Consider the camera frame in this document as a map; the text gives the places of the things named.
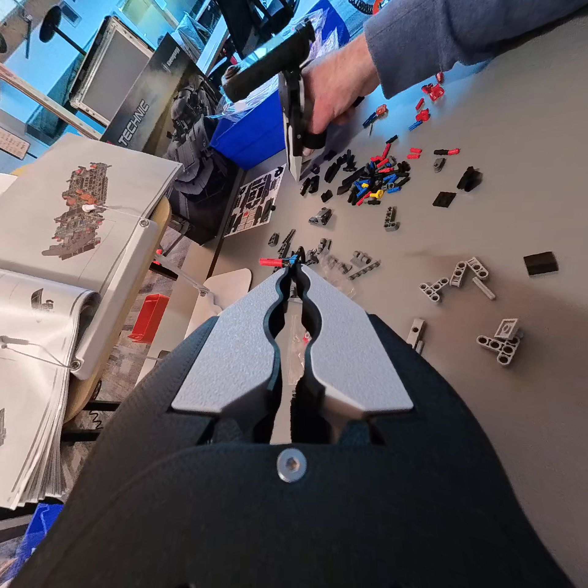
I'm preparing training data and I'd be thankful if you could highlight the light grey lego brick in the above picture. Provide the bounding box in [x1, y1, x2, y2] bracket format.
[406, 318, 426, 354]

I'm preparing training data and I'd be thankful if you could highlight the framed screen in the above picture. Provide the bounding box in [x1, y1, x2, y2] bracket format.
[69, 16, 154, 126]

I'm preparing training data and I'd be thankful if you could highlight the pile of coloured lego pins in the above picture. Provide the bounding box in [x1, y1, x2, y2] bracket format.
[299, 71, 461, 207]

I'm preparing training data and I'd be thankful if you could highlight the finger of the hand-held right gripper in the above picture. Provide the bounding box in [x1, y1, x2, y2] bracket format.
[285, 135, 332, 183]

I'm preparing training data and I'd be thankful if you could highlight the black curved lego brick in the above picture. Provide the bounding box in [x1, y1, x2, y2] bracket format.
[524, 251, 559, 276]

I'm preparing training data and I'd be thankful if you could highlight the open instruction booklet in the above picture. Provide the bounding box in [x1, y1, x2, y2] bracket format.
[0, 133, 184, 511]

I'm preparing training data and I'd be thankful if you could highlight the black floor lamp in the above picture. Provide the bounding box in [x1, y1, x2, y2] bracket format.
[39, 6, 88, 57]

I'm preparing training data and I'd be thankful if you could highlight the person's right hand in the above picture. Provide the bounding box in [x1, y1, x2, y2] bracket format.
[301, 33, 381, 138]

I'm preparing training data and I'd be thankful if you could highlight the dark printed cardboard box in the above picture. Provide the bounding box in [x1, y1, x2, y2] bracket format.
[100, 32, 246, 245]

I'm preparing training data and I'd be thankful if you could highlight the white book stand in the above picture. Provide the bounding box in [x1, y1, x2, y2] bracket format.
[69, 220, 253, 386]

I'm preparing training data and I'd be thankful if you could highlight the thin grey lego beam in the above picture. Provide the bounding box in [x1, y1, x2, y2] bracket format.
[348, 259, 381, 281]

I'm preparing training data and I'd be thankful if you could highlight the light grey lego L beam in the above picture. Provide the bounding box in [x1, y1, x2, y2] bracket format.
[477, 334, 521, 367]
[419, 277, 450, 304]

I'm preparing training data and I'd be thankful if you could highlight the sticker sheet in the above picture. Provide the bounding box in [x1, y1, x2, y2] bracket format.
[224, 163, 286, 238]

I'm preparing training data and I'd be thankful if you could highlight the light grey bent lego beam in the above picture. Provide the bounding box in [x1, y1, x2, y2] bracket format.
[450, 257, 489, 288]

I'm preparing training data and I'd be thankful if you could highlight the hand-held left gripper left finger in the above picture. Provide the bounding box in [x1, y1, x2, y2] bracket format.
[170, 268, 295, 444]

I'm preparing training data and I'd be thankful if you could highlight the clear bag of lego pieces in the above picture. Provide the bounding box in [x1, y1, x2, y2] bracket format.
[285, 312, 313, 386]

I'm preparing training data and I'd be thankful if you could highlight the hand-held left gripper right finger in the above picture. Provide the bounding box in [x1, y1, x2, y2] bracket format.
[293, 266, 415, 443]

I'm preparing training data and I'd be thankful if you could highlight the cluster of dark grey pieces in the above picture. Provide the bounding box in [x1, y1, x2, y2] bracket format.
[269, 229, 382, 282]

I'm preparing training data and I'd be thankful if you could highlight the person's right forearm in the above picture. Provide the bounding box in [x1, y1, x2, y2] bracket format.
[363, 0, 588, 99]

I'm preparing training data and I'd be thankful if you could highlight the black lego plate assembly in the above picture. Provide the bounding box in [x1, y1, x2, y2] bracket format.
[457, 166, 483, 193]

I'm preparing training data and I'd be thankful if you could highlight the red plastic bin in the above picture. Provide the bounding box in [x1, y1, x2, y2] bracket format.
[128, 294, 176, 343]

